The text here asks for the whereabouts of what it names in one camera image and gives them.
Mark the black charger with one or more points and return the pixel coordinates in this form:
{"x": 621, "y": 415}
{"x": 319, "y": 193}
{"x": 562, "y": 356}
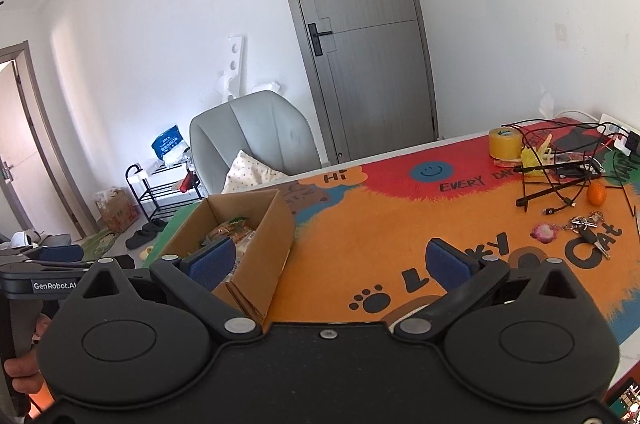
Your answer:
{"x": 634, "y": 143}

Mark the cardboard box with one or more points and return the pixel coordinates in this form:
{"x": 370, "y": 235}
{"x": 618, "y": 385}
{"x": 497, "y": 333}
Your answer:
{"x": 270, "y": 244}

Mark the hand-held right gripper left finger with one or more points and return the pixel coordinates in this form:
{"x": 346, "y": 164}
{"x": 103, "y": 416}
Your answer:
{"x": 214, "y": 260}

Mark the clear cookie packet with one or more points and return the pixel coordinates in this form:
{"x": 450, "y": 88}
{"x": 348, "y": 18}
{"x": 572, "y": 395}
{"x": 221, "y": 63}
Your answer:
{"x": 229, "y": 231}

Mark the dotted white pillow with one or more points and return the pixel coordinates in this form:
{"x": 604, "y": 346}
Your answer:
{"x": 247, "y": 174}

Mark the smartphone with lit screen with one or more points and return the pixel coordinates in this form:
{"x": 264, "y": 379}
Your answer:
{"x": 627, "y": 399}

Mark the printed brown carton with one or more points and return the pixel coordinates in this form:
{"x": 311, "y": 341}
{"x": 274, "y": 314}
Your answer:
{"x": 117, "y": 211}

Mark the yellow plastic clip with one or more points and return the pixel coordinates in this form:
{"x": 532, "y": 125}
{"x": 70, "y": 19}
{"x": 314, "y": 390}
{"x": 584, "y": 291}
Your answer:
{"x": 531, "y": 156}

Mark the black metal stand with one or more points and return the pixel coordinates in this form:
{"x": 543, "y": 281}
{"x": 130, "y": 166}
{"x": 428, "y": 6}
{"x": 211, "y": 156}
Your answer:
{"x": 545, "y": 194}

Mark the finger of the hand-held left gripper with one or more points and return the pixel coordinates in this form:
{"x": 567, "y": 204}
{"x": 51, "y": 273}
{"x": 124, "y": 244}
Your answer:
{"x": 55, "y": 252}
{"x": 65, "y": 265}

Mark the white power strip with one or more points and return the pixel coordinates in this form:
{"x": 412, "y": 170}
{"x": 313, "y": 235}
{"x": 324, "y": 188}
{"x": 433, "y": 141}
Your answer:
{"x": 612, "y": 120}

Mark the pink round charm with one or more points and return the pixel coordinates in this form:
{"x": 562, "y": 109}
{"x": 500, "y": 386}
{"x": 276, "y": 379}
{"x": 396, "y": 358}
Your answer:
{"x": 544, "y": 232}

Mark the pile of clothes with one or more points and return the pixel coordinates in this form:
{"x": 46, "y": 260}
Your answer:
{"x": 22, "y": 238}

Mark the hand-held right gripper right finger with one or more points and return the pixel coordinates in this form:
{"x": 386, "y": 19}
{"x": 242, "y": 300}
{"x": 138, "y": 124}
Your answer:
{"x": 447, "y": 261}

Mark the green patterned rug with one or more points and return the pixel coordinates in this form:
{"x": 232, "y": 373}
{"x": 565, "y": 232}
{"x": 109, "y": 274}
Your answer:
{"x": 100, "y": 246}

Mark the wooden door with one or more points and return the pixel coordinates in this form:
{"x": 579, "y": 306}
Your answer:
{"x": 20, "y": 144}

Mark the printed cat table mat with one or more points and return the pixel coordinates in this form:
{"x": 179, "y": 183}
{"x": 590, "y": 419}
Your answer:
{"x": 375, "y": 244}

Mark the blue plastic bag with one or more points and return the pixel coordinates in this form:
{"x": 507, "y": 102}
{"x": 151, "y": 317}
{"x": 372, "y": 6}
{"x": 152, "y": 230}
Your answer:
{"x": 167, "y": 143}

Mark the white plastic bag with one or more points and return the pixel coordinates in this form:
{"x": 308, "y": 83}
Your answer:
{"x": 176, "y": 157}

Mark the red bag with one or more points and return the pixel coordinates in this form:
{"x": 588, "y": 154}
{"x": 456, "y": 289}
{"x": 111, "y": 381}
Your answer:
{"x": 186, "y": 181}

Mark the black shoe rack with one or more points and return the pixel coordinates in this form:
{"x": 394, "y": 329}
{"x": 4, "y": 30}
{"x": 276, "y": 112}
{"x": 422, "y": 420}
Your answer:
{"x": 165, "y": 190}

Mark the yellow tape roll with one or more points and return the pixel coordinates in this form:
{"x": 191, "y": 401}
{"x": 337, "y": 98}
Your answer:
{"x": 505, "y": 146}

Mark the white foam board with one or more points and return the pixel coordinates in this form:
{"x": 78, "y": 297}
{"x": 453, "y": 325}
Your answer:
{"x": 235, "y": 54}

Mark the person's left hand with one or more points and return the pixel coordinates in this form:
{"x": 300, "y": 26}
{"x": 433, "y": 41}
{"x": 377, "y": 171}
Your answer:
{"x": 21, "y": 370}

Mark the grey door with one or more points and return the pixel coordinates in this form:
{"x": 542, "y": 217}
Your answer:
{"x": 370, "y": 54}

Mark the white foam piece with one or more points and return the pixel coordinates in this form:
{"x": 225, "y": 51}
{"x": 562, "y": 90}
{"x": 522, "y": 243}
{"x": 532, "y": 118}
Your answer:
{"x": 265, "y": 86}

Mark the key bunch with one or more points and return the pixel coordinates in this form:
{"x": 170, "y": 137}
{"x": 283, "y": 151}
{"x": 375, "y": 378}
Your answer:
{"x": 590, "y": 235}

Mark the black slipper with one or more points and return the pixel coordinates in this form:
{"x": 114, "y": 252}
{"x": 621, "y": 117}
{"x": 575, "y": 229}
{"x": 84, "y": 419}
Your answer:
{"x": 137, "y": 238}
{"x": 157, "y": 225}

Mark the orange fruit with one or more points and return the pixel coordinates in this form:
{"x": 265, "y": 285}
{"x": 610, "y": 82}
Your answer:
{"x": 596, "y": 194}

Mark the grey chair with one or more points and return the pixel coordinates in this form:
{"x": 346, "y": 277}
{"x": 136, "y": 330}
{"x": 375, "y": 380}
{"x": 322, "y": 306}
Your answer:
{"x": 270, "y": 129}

